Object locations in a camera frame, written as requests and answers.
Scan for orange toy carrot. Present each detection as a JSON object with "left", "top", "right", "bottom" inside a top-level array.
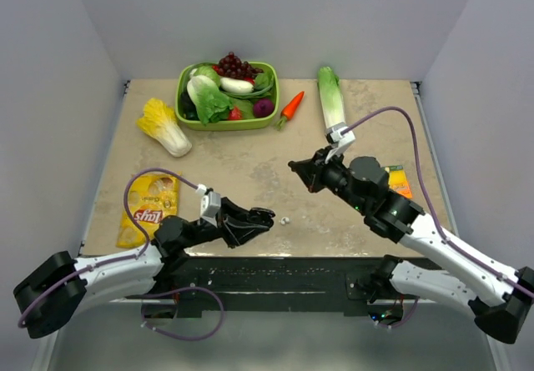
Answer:
[{"left": 275, "top": 91, "right": 305, "bottom": 131}]

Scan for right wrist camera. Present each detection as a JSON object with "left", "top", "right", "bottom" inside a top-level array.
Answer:
[{"left": 325, "top": 123, "right": 355, "bottom": 163}]

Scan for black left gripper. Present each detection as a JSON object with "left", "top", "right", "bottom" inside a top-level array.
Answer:
[{"left": 180, "top": 197, "right": 269, "bottom": 249}]

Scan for yellow toy cabbage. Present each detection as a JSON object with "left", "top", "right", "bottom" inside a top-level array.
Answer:
[{"left": 136, "top": 98, "right": 192, "bottom": 158}]

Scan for dark red toy grapes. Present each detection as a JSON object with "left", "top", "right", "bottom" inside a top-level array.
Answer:
[{"left": 211, "top": 52, "right": 264, "bottom": 79}]

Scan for green white napa cabbage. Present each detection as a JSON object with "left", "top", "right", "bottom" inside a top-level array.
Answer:
[{"left": 317, "top": 66, "right": 345, "bottom": 128}]

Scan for orange sponge box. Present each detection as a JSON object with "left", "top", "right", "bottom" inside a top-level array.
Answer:
[{"left": 384, "top": 165, "right": 413, "bottom": 199}]

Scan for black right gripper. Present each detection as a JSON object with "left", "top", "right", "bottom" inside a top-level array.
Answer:
[{"left": 291, "top": 145, "right": 368, "bottom": 213}]

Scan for purple toy onion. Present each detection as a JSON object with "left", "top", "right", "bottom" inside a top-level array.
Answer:
[{"left": 253, "top": 98, "right": 275, "bottom": 118}]

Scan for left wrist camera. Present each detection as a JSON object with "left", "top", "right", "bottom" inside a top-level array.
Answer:
[{"left": 195, "top": 184, "right": 221, "bottom": 226}]

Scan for green toy lettuce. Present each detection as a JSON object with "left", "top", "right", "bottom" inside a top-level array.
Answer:
[{"left": 186, "top": 75, "right": 234, "bottom": 125}]

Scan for purple cable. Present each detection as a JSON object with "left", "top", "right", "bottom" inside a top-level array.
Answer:
[
  {"left": 17, "top": 168, "right": 226, "bottom": 342},
  {"left": 341, "top": 106, "right": 534, "bottom": 329}
]

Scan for yellow Lays chip bag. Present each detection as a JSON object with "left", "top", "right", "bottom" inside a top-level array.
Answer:
[{"left": 115, "top": 173, "right": 180, "bottom": 249}]

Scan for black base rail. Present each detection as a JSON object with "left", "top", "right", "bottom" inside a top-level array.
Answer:
[{"left": 74, "top": 256, "right": 422, "bottom": 320}]

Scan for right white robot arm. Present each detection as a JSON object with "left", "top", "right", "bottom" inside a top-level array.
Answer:
[{"left": 288, "top": 148, "right": 533, "bottom": 344}]

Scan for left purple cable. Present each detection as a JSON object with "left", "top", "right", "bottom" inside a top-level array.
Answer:
[{"left": 17, "top": 168, "right": 226, "bottom": 342}]

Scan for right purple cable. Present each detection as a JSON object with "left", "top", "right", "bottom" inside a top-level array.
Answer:
[{"left": 341, "top": 106, "right": 534, "bottom": 329}]

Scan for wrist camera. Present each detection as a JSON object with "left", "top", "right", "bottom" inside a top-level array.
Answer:
[
  {"left": 195, "top": 184, "right": 221, "bottom": 226},
  {"left": 325, "top": 123, "right": 355, "bottom": 163}
]

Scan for white toy radish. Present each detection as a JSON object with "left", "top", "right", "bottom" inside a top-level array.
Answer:
[{"left": 220, "top": 77, "right": 254, "bottom": 94}]

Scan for green plastic basket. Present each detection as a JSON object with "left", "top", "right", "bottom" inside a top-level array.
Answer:
[{"left": 174, "top": 61, "right": 280, "bottom": 132}]

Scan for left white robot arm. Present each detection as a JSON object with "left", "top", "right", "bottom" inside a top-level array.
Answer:
[{"left": 13, "top": 198, "right": 275, "bottom": 339}]

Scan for red toy strawberry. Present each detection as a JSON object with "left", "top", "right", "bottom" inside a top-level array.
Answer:
[{"left": 227, "top": 107, "right": 243, "bottom": 121}]

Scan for black earbud charging case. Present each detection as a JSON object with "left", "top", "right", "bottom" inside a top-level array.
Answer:
[{"left": 247, "top": 207, "right": 275, "bottom": 228}]

